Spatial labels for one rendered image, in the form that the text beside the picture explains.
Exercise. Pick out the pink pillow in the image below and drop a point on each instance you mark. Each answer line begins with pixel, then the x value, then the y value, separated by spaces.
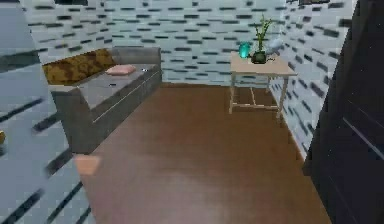
pixel 120 69

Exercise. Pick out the teal vase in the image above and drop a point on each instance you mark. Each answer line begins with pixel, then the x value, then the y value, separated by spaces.
pixel 244 49

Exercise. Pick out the beige side table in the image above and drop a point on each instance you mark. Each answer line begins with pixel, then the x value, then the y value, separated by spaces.
pixel 258 68

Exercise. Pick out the black cabinet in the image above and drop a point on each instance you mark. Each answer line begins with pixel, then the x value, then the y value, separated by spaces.
pixel 353 126

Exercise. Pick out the green houseplant in dark pot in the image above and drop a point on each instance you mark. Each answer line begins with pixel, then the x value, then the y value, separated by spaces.
pixel 260 46

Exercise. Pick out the brown patterned sofa cushion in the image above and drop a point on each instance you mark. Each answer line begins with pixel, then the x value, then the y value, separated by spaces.
pixel 75 68

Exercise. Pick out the small dark remote control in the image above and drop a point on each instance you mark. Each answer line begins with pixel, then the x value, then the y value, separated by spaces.
pixel 112 84

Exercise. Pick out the grey sofa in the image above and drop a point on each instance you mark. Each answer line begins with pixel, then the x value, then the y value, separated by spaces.
pixel 110 96

